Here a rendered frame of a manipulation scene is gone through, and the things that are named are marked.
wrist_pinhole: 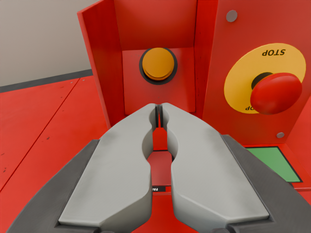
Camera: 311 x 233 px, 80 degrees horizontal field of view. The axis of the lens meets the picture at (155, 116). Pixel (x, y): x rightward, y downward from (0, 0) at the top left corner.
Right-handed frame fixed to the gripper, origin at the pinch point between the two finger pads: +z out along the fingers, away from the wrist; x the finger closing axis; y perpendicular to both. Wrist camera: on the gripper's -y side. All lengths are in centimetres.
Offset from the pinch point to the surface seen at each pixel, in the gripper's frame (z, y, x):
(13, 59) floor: 86, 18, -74
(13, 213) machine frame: 11.2, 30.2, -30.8
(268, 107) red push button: 3.2, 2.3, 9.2
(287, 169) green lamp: 2.8, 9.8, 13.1
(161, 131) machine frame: 28.8, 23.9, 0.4
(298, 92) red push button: 3.1, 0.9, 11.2
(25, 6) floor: 84, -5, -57
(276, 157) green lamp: 4.4, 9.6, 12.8
